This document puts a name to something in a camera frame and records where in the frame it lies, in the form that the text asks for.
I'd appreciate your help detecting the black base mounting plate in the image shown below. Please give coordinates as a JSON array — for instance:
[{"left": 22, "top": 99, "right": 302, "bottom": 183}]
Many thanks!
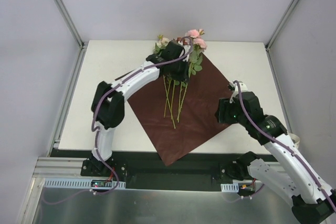
[{"left": 80, "top": 152, "right": 252, "bottom": 191}]

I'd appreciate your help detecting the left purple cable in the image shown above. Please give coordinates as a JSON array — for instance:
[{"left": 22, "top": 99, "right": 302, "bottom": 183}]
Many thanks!
[{"left": 41, "top": 36, "right": 195, "bottom": 205}]

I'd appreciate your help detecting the left aluminium frame post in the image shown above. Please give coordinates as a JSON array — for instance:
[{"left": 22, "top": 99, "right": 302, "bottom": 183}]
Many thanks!
[{"left": 40, "top": 0, "right": 86, "bottom": 49}]

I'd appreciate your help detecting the purple cable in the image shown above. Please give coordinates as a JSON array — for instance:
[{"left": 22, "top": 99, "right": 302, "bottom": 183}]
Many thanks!
[
  {"left": 41, "top": 36, "right": 195, "bottom": 205},
  {"left": 223, "top": 80, "right": 336, "bottom": 214}
]

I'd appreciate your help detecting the dark red wrapping cloth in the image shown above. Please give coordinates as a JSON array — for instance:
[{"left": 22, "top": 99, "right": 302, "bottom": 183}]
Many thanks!
[{"left": 121, "top": 54, "right": 230, "bottom": 165}]

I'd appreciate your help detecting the right aluminium frame post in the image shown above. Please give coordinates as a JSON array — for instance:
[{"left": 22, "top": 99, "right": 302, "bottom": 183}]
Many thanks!
[{"left": 265, "top": 0, "right": 317, "bottom": 49}]

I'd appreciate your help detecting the cream printed ribbon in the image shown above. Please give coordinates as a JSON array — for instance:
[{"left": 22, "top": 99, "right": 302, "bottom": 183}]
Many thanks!
[{"left": 289, "top": 133, "right": 300, "bottom": 148}]

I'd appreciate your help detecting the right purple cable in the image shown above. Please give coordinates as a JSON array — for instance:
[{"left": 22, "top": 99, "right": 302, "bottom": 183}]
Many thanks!
[{"left": 223, "top": 80, "right": 336, "bottom": 214}]

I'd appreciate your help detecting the orange brown rose stem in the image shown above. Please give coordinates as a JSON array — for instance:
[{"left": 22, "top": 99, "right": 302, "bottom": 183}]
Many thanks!
[{"left": 160, "top": 37, "right": 186, "bottom": 121}]

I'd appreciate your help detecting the aluminium front rail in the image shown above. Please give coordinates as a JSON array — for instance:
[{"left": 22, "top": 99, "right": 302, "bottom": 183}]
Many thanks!
[{"left": 33, "top": 155, "right": 318, "bottom": 183}]

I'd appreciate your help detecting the mauve rose stem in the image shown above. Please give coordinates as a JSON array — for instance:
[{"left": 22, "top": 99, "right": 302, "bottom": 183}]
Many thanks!
[{"left": 169, "top": 80, "right": 176, "bottom": 121}]

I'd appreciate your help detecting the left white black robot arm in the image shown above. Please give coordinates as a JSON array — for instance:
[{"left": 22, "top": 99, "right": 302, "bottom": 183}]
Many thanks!
[{"left": 89, "top": 36, "right": 193, "bottom": 176}]

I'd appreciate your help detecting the small pink rose stem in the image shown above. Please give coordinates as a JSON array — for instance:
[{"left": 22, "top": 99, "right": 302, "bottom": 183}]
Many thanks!
[{"left": 177, "top": 28, "right": 208, "bottom": 122}]

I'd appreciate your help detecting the white rose stem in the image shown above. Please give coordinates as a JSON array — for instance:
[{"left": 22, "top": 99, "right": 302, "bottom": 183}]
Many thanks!
[{"left": 154, "top": 35, "right": 176, "bottom": 129}]

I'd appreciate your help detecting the aluminium frame post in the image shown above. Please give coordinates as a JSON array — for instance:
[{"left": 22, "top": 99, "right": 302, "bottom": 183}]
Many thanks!
[
  {"left": 40, "top": 0, "right": 86, "bottom": 49},
  {"left": 265, "top": 0, "right": 317, "bottom": 49}
]

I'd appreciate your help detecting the left white cable duct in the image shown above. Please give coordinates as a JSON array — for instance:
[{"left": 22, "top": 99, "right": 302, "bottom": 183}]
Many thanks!
[{"left": 44, "top": 178, "right": 126, "bottom": 190}]

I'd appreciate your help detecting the light pink rose stem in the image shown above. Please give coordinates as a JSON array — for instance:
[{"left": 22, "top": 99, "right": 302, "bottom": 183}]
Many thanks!
[{"left": 177, "top": 82, "right": 188, "bottom": 123}]

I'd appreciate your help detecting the white cable duct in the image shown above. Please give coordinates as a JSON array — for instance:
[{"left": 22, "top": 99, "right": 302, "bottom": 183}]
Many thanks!
[
  {"left": 220, "top": 183, "right": 239, "bottom": 193},
  {"left": 44, "top": 178, "right": 126, "bottom": 190}
]

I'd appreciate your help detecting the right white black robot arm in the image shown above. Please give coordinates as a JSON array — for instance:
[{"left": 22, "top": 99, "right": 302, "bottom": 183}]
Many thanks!
[{"left": 215, "top": 92, "right": 335, "bottom": 223}]

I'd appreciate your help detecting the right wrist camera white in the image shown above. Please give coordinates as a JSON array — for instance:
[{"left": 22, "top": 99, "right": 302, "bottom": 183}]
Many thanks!
[{"left": 228, "top": 80, "right": 248, "bottom": 104}]

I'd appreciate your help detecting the right white cable duct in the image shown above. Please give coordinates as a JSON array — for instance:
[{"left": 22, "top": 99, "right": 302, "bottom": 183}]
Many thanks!
[{"left": 220, "top": 183, "right": 239, "bottom": 193}]

